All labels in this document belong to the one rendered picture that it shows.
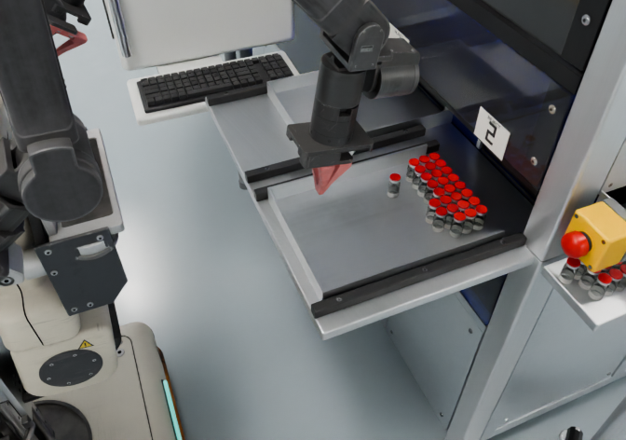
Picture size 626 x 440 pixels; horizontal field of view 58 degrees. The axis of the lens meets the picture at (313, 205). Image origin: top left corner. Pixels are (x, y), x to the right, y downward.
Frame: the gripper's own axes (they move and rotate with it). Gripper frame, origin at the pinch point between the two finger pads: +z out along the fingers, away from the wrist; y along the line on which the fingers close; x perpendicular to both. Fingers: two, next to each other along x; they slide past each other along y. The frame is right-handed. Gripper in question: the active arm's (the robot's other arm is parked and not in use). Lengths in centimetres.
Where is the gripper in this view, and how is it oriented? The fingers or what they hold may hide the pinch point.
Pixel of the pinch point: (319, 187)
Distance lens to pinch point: 80.8
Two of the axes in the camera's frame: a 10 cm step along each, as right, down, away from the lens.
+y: 9.1, -1.5, 3.8
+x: -3.9, -6.4, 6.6
